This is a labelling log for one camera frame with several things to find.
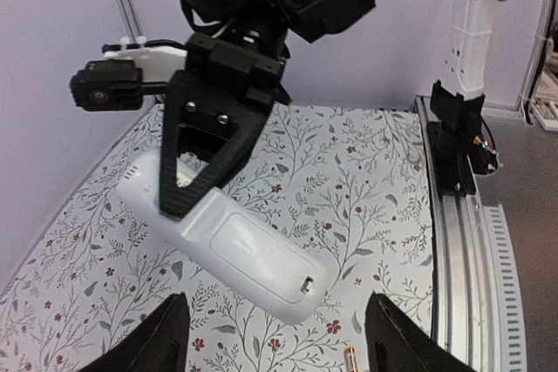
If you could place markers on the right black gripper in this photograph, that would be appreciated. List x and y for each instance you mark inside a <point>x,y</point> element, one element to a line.
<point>218,121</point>

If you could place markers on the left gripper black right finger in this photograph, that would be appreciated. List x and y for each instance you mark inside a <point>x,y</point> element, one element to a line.
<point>396,344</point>

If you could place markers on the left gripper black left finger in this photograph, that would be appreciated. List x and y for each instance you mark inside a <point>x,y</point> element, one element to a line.
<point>159,343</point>

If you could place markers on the white remote control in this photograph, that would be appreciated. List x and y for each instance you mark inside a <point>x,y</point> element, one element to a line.
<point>237,248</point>

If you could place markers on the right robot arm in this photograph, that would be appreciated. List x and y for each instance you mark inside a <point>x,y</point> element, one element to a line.
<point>262,25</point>

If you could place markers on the gold black battery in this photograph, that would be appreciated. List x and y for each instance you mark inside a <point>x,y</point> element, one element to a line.
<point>350,360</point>

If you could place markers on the floral patterned table mat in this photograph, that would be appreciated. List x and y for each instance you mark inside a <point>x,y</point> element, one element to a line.
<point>332,208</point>

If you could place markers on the front aluminium rail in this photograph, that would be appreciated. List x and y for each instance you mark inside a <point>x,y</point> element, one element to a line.
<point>477,310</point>

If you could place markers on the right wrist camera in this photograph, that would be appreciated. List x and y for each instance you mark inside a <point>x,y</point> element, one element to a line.
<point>108,85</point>

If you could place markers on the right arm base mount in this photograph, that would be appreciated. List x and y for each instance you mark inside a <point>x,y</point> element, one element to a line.
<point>457,162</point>

